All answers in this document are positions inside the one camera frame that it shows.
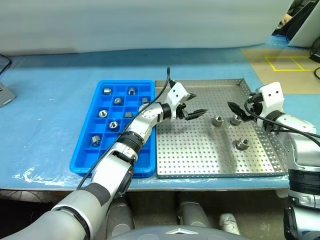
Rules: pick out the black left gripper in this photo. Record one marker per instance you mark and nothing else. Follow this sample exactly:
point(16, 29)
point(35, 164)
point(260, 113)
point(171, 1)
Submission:
point(181, 112)

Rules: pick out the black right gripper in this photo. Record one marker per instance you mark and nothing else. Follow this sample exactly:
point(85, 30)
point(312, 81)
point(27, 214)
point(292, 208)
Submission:
point(254, 110)

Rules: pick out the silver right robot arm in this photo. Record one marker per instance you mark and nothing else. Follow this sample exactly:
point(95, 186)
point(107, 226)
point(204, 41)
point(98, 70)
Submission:
point(302, 155)

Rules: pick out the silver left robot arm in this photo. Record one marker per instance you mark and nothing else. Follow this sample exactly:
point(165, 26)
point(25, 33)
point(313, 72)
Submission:
point(110, 172)

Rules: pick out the perforated steel tray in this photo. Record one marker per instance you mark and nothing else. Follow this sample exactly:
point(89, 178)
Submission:
point(195, 155)

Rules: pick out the blue compartment tray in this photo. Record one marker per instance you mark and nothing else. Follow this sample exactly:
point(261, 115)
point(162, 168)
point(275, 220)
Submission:
point(82, 160)

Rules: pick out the metal roller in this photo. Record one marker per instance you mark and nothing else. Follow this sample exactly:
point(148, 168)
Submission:
point(102, 113)
point(117, 100)
point(243, 144)
point(95, 140)
point(113, 124)
point(131, 91)
point(128, 114)
point(235, 120)
point(217, 121)
point(145, 100)
point(107, 91)

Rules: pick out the brown cardboard mat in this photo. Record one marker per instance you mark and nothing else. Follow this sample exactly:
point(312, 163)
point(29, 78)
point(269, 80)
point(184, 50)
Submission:
point(255, 66)

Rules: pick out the white panel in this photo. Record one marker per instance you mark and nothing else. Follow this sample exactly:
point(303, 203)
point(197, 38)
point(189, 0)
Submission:
point(305, 37)

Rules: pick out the dark grey rounded shape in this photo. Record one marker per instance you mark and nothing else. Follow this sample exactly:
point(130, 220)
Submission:
point(193, 215)

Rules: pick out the person in dark clothing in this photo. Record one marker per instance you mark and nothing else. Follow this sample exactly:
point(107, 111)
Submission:
point(300, 15)

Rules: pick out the white rounded shape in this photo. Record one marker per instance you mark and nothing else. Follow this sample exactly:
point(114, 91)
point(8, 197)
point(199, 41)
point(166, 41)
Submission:
point(228, 223)

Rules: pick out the grey robot torso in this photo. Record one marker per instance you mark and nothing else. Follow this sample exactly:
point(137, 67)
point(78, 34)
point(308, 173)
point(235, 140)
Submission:
point(175, 233)

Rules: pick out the grey metal stand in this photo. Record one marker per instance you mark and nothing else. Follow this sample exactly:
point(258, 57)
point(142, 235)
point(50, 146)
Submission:
point(5, 95)

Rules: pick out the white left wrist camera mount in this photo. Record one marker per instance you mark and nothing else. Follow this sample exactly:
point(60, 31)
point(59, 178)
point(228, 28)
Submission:
point(177, 94)

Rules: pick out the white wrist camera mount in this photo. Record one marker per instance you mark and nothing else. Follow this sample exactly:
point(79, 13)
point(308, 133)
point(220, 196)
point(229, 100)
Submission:
point(271, 97)
point(177, 94)

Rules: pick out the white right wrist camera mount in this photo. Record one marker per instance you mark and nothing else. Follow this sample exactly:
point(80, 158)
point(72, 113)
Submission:
point(271, 97)

